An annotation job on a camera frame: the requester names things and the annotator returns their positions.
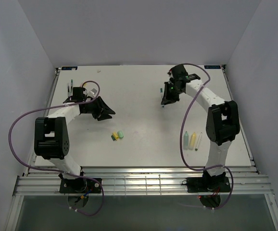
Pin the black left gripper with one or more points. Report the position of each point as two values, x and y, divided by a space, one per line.
102 110

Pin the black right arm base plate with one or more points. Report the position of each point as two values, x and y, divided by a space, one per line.
198 185

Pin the green highlighter cap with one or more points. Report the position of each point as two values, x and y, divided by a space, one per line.
120 134

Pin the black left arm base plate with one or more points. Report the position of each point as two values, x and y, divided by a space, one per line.
80 185

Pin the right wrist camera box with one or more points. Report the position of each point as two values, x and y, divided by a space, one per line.
178 71

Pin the yellow highlighter pen body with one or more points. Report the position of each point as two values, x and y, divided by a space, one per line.
192 141

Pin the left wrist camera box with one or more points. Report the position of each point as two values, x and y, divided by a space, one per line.
79 94

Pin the yellow highlighter cap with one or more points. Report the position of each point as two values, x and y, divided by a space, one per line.
115 135

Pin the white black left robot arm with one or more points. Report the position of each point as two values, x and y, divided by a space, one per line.
51 134

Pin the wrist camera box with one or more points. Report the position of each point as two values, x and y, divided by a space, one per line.
79 94
178 71

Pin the black thin pen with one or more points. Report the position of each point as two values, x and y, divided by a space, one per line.
68 89

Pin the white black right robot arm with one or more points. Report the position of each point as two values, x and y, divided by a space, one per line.
222 126

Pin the white green thin pen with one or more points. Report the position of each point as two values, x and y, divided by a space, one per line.
198 141

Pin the green highlighter pen body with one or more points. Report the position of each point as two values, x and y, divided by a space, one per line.
186 141

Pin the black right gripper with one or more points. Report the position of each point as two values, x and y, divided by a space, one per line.
169 98

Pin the left blue corner label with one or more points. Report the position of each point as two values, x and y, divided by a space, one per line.
71 68

